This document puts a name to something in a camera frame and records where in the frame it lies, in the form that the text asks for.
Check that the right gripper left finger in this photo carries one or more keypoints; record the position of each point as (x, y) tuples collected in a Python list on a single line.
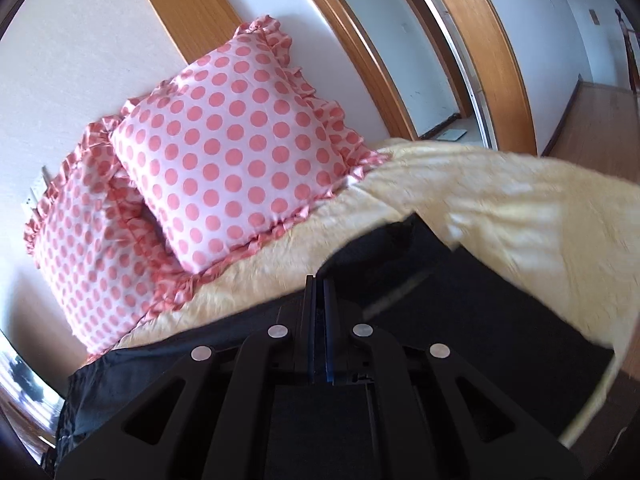
[(310, 333)]

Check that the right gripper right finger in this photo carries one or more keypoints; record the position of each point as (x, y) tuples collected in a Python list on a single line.
[(346, 364)]

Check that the black pants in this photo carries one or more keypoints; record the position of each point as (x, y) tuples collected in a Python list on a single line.
[(469, 377)]

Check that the wooden door frame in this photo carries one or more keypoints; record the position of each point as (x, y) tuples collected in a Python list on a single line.
[(488, 66)]

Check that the cream yellow bedspread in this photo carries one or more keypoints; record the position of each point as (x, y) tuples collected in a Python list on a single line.
[(566, 234)]

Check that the polka dot pillow near window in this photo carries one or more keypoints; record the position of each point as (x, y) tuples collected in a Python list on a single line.
[(97, 249)]

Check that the wall mirror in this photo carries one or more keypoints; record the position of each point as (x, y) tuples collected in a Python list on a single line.
[(27, 397)]

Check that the polka dot pillow near door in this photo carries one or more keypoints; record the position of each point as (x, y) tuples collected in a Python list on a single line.
[(236, 148)]

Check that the wooden wall panel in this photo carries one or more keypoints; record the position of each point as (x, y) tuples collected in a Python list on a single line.
[(197, 26)]

